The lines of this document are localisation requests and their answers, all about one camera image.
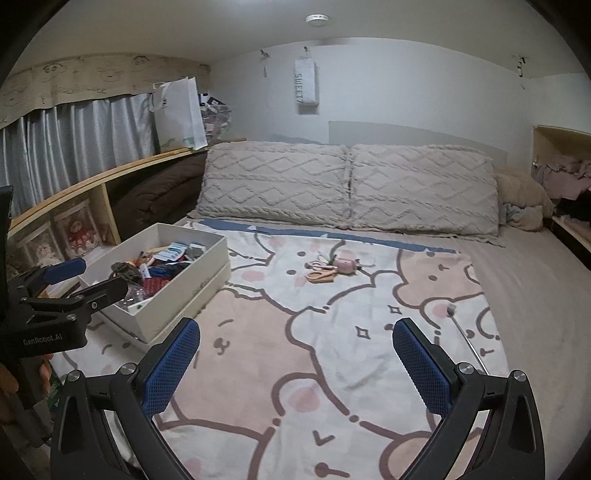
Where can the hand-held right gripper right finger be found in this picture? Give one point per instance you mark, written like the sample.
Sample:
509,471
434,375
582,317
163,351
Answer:
422,369

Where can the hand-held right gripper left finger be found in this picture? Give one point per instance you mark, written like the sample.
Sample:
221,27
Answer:
171,369

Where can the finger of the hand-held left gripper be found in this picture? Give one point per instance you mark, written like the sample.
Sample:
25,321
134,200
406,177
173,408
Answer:
101,293
64,271

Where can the white cardboard box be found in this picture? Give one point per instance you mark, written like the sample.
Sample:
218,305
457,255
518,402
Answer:
194,272

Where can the person's left hand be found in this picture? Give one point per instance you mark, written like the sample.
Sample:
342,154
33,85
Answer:
45,376

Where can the brown scrunchie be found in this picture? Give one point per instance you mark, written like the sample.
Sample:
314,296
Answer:
127,270

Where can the red packet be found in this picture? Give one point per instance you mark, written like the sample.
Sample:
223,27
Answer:
154,287

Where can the thin metal stick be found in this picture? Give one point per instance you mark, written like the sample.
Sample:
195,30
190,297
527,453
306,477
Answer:
466,334

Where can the blue and white wipes packet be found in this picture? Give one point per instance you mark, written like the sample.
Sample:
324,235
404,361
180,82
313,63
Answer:
171,253

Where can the cartoon printed blanket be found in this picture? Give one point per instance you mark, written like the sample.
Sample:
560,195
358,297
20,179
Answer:
323,346

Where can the brown folded blanket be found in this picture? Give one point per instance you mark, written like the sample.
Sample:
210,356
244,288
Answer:
157,194

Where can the wooden shelf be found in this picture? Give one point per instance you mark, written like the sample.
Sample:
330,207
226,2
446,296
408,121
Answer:
138,161

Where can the grey curtain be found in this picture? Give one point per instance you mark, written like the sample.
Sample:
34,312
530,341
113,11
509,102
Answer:
69,138

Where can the peach plastic scissors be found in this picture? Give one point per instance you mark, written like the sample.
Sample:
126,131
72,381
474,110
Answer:
321,275

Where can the small green clip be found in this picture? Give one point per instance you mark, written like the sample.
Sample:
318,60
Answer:
329,262

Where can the beige knitted pillow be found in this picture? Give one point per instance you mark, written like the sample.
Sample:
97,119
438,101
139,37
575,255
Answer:
272,184
425,194

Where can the light blue cloth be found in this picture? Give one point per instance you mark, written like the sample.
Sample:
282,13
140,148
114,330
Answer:
519,214

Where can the white tote bag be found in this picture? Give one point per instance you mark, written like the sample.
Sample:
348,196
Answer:
178,115

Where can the beige printed valance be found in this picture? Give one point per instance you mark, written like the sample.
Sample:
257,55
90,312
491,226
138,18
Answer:
92,74

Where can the cream plush toy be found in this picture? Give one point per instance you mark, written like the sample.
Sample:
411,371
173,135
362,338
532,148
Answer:
521,189

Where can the clear bag of trinkets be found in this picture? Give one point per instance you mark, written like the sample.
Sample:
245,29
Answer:
219,117

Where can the grey headboard panel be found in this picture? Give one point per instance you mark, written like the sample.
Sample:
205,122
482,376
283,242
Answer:
415,134

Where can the pile of pink clothes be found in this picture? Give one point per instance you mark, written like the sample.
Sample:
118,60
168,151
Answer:
563,173

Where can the open closet with clothes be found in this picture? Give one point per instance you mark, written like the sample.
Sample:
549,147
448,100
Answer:
554,138

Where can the white hanging sweet sign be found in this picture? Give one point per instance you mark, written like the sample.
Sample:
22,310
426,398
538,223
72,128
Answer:
305,87

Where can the round ceiling light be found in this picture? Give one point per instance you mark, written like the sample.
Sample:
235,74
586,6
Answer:
317,19

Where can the wall hook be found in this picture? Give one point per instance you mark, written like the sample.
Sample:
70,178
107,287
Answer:
521,64

